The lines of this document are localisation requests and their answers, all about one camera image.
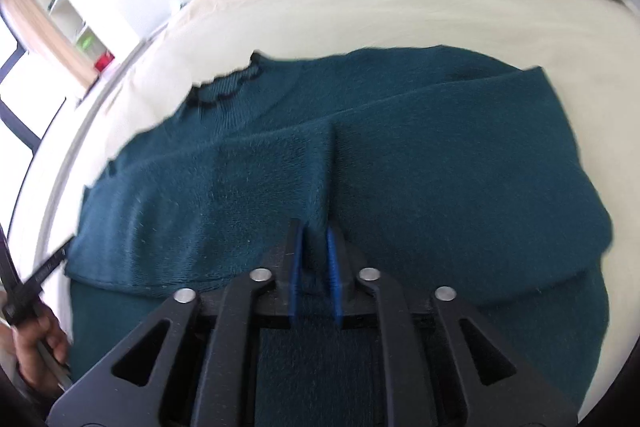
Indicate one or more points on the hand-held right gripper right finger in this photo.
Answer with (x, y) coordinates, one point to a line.
(334, 272)

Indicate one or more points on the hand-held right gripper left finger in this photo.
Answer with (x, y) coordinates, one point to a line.
(296, 267)

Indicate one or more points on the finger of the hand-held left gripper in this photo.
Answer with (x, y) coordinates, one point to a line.
(35, 284)

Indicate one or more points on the dark teal knit sweater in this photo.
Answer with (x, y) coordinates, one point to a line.
(425, 157)

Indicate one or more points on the person's left hand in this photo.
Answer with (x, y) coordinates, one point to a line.
(35, 347)

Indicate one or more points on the black framed window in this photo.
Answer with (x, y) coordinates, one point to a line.
(15, 57)

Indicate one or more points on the red box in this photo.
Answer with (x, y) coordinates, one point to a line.
(104, 62)

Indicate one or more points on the clear bottle with green lid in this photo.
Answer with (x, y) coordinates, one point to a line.
(86, 42)

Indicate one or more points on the beige curtain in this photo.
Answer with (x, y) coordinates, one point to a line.
(45, 32)

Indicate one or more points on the bed with beige sheet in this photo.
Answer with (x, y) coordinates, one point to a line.
(350, 7)

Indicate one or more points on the white built-in shelf unit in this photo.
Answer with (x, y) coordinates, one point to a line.
(65, 7)

